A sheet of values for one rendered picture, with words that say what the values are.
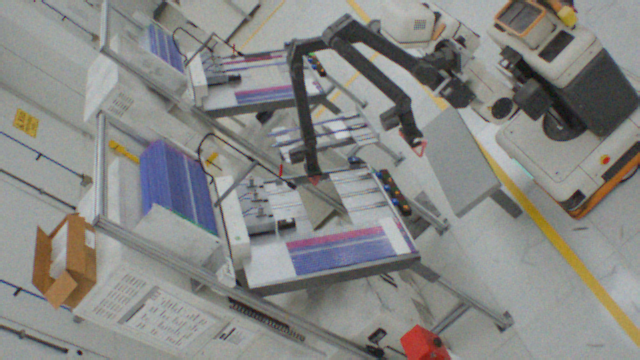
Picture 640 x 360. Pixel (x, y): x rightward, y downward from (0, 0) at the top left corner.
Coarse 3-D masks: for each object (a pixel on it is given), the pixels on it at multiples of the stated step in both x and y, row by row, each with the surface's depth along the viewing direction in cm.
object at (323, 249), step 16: (352, 224) 281; (368, 224) 281; (384, 224) 281; (288, 240) 273; (304, 240) 273; (320, 240) 273; (336, 240) 273; (352, 240) 273; (368, 240) 273; (384, 240) 273; (400, 240) 273; (304, 256) 265; (320, 256) 265; (336, 256) 265; (352, 256) 265; (368, 256) 265; (384, 256) 265; (304, 272) 258
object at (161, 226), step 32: (96, 128) 262; (96, 160) 242; (96, 192) 225; (160, 224) 235; (192, 224) 241; (448, 224) 360; (192, 256) 248; (224, 256) 242; (320, 288) 310; (448, 320) 289; (512, 320) 301
